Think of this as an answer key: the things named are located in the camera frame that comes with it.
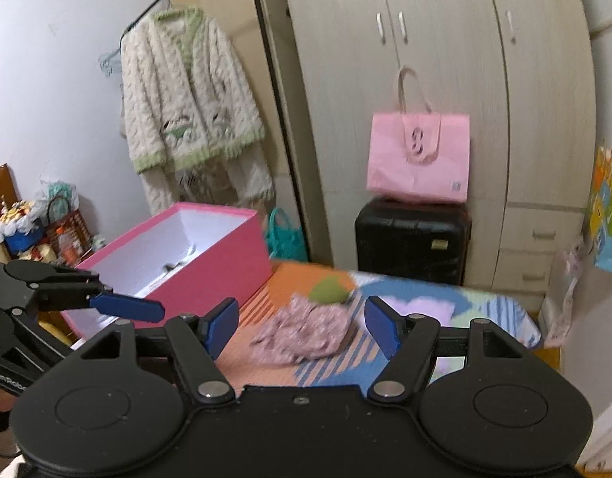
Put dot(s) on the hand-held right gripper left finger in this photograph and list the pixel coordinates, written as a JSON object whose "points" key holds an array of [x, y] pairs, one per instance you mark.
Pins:
{"points": [[221, 326]]}

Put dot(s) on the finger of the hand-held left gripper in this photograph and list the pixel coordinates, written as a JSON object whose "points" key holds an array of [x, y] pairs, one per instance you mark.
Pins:
{"points": [[47, 270], [129, 307]]}

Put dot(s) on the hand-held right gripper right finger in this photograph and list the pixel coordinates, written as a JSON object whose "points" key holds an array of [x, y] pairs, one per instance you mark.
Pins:
{"points": [[383, 328]]}

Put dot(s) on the pink cardboard box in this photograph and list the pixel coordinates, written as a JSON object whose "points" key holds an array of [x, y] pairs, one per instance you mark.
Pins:
{"points": [[211, 269]]}

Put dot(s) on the pink floral cloth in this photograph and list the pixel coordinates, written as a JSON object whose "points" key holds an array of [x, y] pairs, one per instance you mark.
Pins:
{"points": [[306, 328]]}

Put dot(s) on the brown woven basket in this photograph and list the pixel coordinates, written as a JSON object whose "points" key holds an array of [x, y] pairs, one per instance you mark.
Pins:
{"points": [[69, 234]]}

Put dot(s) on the purple plush cloth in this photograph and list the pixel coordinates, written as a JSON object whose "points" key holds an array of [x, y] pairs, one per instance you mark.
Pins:
{"points": [[425, 308]]}

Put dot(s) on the white flower bouquet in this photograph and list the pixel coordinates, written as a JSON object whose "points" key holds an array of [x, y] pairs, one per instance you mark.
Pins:
{"points": [[19, 224]]}

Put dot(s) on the green round puff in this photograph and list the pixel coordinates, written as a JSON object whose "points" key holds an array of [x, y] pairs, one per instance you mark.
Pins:
{"points": [[328, 291]]}

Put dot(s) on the black suitcase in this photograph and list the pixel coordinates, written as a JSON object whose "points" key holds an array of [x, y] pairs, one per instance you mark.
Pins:
{"points": [[410, 244]]}

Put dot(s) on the wooden headboard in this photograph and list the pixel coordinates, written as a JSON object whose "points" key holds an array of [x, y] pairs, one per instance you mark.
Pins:
{"points": [[2, 184]]}

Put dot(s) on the orange patterned bed sheet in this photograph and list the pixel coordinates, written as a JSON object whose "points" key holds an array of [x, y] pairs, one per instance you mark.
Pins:
{"points": [[485, 311]]}

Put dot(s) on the teal mesh bag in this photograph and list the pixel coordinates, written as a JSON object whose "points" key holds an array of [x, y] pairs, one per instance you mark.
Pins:
{"points": [[283, 239]]}

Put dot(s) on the pink paper bag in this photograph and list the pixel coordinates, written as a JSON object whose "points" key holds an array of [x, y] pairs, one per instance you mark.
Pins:
{"points": [[415, 169]]}

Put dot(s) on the white hanging plastic bag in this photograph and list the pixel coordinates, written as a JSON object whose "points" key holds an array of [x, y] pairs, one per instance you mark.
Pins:
{"points": [[564, 294]]}

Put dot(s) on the cream green knit cardigan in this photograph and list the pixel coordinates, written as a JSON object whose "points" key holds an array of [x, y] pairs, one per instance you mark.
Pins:
{"points": [[186, 109]]}

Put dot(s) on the beige wooden wardrobe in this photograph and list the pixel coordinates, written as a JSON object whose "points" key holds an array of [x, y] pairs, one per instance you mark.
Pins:
{"points": [[335, 109]]}

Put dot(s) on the colourful cartoon gift bag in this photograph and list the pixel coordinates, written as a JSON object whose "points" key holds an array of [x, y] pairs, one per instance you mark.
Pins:
{"points": [[609, 209]]}

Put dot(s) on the black clothes rail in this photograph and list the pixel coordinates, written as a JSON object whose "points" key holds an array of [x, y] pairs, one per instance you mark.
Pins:
{"points": [[151, 5]]}

